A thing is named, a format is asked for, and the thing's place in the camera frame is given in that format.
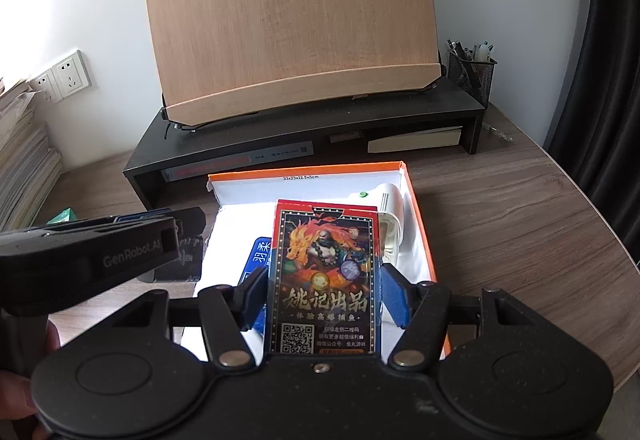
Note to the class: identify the white mosquito heater with bottle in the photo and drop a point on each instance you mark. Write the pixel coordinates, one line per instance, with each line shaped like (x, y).
(391, 217)

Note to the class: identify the blue floss pick box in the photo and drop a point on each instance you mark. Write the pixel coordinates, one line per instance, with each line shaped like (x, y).
(252, 291)

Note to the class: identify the wooden book stand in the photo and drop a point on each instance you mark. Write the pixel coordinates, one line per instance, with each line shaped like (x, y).
(224, 58)

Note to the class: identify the beige booklet under riser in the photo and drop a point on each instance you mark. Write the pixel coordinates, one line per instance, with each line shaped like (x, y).
(433, 138)

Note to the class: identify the red blue playing card box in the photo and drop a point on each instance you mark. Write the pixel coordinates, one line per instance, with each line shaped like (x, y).
(324, 296)

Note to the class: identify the white wall socket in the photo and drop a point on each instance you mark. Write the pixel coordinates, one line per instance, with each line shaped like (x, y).
(46, 82)
(71, 74)

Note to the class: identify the person's left hand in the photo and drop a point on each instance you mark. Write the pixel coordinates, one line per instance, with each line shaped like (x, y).
(16, 397)

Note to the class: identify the green bandage box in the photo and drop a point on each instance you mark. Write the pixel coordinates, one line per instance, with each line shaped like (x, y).
(66, 216)

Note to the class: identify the small clear pen on table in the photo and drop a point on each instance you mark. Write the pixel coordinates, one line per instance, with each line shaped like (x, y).
(496, 132)

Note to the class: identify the orange white box lid tray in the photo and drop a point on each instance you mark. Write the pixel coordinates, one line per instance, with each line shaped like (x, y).
(247, 204)

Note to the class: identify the black monitor riser shelf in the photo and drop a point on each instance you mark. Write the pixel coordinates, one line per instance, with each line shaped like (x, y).
(334, 129)

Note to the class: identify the black mesh pen holder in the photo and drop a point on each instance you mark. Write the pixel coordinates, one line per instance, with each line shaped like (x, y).
(471, 69)

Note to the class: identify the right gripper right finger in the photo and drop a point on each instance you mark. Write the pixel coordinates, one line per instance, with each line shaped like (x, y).
(420, 310)

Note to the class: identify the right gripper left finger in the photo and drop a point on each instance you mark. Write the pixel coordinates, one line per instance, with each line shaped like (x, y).
(226, 311)

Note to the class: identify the stack of books and papers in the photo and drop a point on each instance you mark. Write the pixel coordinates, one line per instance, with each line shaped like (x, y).
(30, 164)

